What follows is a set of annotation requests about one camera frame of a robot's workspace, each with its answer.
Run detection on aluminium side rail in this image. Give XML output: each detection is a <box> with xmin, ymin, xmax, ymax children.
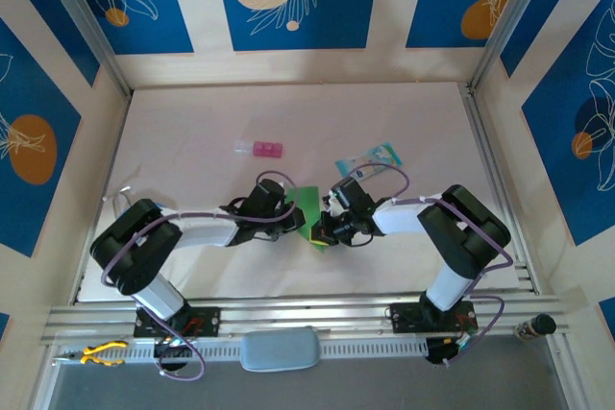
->
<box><xmin>458</xmin><ymin>83</ymin><xmax>539</xmax><ymax>294</ymax></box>

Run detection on aluminium frame post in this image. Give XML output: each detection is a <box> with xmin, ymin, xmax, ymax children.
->
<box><xmin>36</xmin><ymin>0</ymin><xmax>134</xmax><ymax>99</ymax></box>
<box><xmin>468</xmin><ymin>0</ymin><xmax>561</xmax><ymax>94</ymax></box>

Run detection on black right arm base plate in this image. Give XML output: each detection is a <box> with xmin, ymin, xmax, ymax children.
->
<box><xmin>389</xmin><ymin>301</ymin><xmax>477</xmax><ymax>334</ymax></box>

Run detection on light blue toothbrush packet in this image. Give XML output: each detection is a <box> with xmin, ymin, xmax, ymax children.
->
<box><xmin>334</xmin><ymin>141</ymin><xmax>403</xmax><ymax>179</ymax></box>

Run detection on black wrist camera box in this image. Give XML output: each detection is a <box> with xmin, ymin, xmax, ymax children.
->
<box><xmin>329</xmin><ymin>178</ymin><xmax>374</xmax><ymax>212</ymax></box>
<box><xmin>247</xmin><ymin>178</ymin><xmax>284</xmax><ymax>212</ymax></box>

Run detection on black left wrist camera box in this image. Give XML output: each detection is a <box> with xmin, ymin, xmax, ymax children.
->
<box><xmin>247</xmin><ymin>178</ymin><xmax>284</xmax><ymax>212</ymax></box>

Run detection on white slotted cable duct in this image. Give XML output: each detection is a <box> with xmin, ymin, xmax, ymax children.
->
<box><xmin>57</xmin><ymin>336</ymin><xmax>429</xmax><ymax>366</ymax></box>

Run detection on white wall hook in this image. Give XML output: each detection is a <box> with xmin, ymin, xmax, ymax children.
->
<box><xmin>103</xmin><ymin>185</ymin><xmax>134</xmax><ymax>205</ymax></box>

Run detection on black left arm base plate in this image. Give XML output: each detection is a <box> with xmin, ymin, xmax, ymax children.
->
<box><xmin>133</xmin><ymin>304</ymin><xmax>222</xmax><ymax>339</ymax></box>

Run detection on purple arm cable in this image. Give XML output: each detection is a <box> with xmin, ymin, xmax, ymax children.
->
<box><xmin>101</xmin><ymin>169</ymin><xmax>302</xmax><ymax>381</ymax></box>
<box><xmin>353</xmin><ymin>162</ymin><xmax>515</xmax><ymax>368</ymax></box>

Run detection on pink and clear pill organizer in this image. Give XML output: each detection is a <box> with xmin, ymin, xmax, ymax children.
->
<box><xmin>234</xmin><ymin>139</ymin><xmax>285</xmax><ymax>160</ymax></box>

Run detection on yellow handled pliers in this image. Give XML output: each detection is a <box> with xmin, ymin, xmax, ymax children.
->
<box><xmin>53</xmin><ymin>340</ymin><xmax>130</xmax><ymax>367</ymax></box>

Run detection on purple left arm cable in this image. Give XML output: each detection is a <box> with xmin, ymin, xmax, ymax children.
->
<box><xmin>101</xmin><ymin>169</ymin><xmax>302</xmax><ymax>381</ymax></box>

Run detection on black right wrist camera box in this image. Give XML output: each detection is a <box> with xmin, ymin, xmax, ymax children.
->
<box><xmin>329</xmin><ymin>178</ymin><xmax>374</xmax><ymax>212</ymax></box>

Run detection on green paper sheet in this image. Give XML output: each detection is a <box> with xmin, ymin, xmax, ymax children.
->
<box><xmin>283</xmin><ymin>185</ymin><xmax>332</xmax><ymax>253</ymax></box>

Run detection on small green circuit board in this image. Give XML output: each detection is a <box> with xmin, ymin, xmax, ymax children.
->
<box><xmin>451</xmin><ymin>332</ymin><xmax>481</xmax><ymax>351</ymax></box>
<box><xmin>153</xmin><ymin>336</ymin><xmax>192</xmax><ymax>359</ymax></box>

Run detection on grey blue zip pouch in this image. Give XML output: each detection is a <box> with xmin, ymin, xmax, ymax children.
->
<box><xmin>238</xmin><ymin>326</ymin><xmax>322</xmax><ymax>373</ymax></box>

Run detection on dark capped small bottle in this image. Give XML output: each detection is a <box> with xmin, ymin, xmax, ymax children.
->
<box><xmin>514</xmin><ymin>313</ymin><xmax>557</xmax><ymax>342</ymax></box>

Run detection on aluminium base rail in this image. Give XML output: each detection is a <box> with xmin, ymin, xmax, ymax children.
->
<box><xmin>40</xmin><ymin>292</ymin><xmax>571</xmax><ymax>347</ymax></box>

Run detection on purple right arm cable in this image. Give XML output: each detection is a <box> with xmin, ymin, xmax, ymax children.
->
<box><xmin>353</xmin><ymin>162</ymin><xmax>515</xmax><ymax>368</ymax></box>

